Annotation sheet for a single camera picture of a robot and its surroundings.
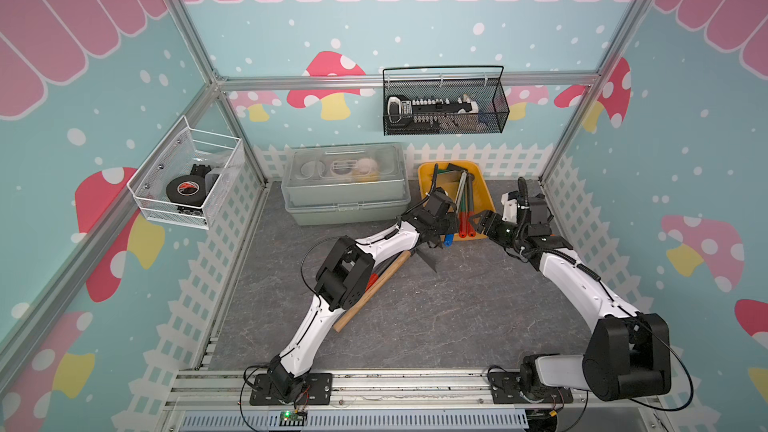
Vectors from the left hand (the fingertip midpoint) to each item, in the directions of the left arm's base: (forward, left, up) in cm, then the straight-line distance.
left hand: (457, 224), depth 97 cm
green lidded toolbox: (+6, +36, +12) cm, 38 cm away
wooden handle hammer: (-21, +27, -7) cm, 35 cm away
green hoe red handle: (+4, -2, -1) cm, 4 cm away
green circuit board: (-52, +45, -11) cm, 70 cm away
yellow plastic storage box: (+17, -13, -6) cm, 22 cm away
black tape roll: (-10, +70, +26) cm, 75 cm away
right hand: (-5, -3, +9) cm, 11 cm away
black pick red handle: (-6, +10, -8) cm, 14 cm away
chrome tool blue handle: (-7, +4, +1) cm, 8 cm away
